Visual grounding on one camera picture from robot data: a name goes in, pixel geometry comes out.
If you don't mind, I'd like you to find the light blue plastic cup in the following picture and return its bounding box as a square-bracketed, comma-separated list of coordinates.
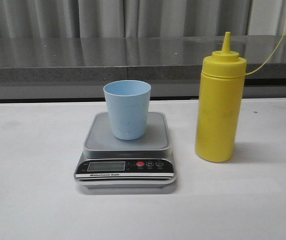
[103, 80, 151, 140]

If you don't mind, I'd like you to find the yellow squeeze bottle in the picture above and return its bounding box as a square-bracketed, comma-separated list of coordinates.
[195, 20, 286, 163]

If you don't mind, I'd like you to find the silver digital kitchen scale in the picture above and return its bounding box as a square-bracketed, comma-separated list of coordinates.
[74, 112, 177, 194]

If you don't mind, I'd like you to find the dark grey granite counter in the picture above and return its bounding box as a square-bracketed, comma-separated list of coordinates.
[0, 35, 286, 102]

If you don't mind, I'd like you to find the grey curtain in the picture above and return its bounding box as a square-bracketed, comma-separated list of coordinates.
[0, 0, 286, 38]

